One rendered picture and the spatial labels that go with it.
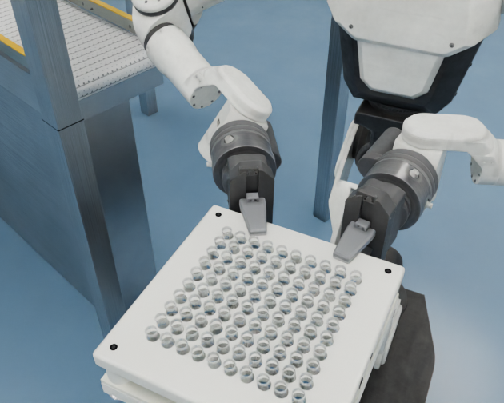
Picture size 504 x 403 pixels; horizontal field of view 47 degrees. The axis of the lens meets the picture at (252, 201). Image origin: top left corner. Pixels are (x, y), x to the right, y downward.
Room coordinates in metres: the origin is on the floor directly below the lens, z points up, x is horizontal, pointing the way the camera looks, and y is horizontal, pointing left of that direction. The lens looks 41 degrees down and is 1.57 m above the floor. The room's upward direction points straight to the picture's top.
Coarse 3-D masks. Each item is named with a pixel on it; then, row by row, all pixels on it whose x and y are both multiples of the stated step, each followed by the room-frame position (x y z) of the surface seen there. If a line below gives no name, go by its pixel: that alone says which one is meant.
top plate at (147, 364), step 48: (192, 240) 0.49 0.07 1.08; (288, 240) 0.49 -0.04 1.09; (384, 288) 0.41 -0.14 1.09; (144, 336) 0.35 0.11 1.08; (240, 336) 0.35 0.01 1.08; (336, 336) 0.35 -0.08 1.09; (144, 384) 0.31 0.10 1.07; (192, 384) 0.30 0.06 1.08; (240, 384) 0.30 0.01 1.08; (288, 384) 0.30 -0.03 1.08; (336, 384) 0.30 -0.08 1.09
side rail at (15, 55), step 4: (0, 44) 1.24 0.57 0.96; (4, 44) 1.22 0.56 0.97; (0, 48) 1.24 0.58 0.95; (4, 48) 1.23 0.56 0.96; (8, 48) 1.21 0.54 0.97; (4, 52) 1.23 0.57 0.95; (8, 52) 1.22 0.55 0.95; (12, 52) 1.20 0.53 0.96; (16, 52) 1.19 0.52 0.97; (12, 56) 1.21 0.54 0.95; (16, 56) 1.19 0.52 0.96; (20, 56) 1.18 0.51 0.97; (24, 56) 1.16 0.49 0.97; (16, 60) 1.20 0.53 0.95; (20, 60) 1.18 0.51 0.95; (24, 60) 1.17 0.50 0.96; (24, 64) 1.17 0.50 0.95; (28, 68) 1.16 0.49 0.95
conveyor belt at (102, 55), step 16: (0, 0) 1.55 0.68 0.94; (0, 16) 1.45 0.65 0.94; (64, 16) 1.45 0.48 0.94; (80, 16) 1.45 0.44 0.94; (0, 32) 1.36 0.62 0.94; (16, 32) 1.36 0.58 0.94; (64, 32) 1.36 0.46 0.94; (80, 32) 1.36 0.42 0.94; (96, 32) 1.36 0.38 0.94; (112, 32) 1.36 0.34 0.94; (80, 48) 1.27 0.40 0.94; (96, 48) 1.27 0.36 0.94; (112, 48) 1.27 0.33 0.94; (128, 48) 1.27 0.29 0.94; (80, 64) 1.19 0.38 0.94; (96, 64) 1.19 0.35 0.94; (112, 64) 1.19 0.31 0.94; (128, 64) 1.21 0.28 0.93; (144, 64) 1.23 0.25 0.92; (80, 80) 1.13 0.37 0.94; (96, 80) 1.14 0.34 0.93; (112, 80) 1.17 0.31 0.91; (80, 96) 1.11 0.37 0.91
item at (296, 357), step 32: (224, 256) 0.46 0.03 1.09; (256, 256) 0.45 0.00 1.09; (224, 288) 0.41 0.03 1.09; (256, 288) 0.41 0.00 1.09; (288, 288) 0.40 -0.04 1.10; (224, 320) 0.37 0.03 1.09; (256, 320) 0.37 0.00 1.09; (288, 320) 0.36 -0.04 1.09; (320, 320) 0.36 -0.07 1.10; (224, 352) 0.33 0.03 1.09; (256, 352) 0.33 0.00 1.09
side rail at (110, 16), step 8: (72, 0) 1.52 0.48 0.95; (80, 0) 1.50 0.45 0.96; (88, 0) 1.47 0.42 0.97; (88, 8) 1.47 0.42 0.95; (96, 8) 1.45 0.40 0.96; (104, 8) 1.42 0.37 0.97; (104, 16) 1.42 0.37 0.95; (112, 16) 1.40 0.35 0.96; (120, 16) 1.37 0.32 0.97; (120, 24) 1.38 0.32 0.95; (128, 24) 1.35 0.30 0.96
